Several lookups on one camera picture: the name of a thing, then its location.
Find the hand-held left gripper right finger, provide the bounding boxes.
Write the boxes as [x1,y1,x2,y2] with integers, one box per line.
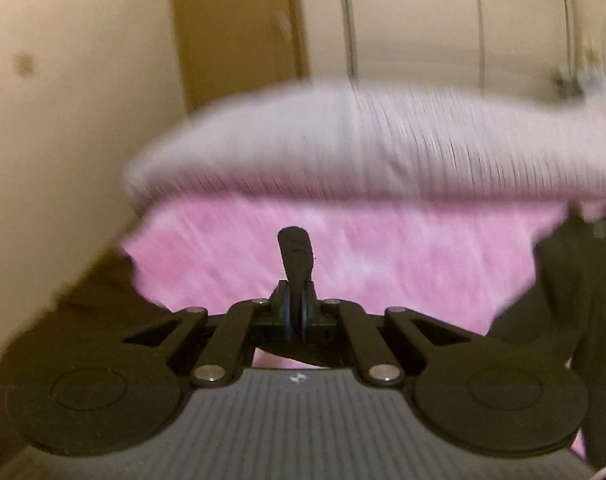
[302,280,481,388]

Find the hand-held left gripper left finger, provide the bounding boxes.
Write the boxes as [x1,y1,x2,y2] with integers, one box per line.
[124,280,291,388]

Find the black garment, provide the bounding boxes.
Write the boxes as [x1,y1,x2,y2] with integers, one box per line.
[253,205,606,473]

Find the pink floral blanket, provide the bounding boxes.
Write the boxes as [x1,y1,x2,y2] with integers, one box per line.
[117,192,606,480]

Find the light pink striped pillow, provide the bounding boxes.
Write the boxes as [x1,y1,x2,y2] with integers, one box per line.
[122,76,606,221]

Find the wooden door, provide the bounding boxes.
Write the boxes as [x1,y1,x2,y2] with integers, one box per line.
[169,0,311,113]

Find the white wardrobe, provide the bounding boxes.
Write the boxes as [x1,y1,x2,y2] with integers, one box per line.
[339,0,606,108]

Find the metal door handle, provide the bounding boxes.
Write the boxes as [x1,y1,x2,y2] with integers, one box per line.
[275,10,297,44]

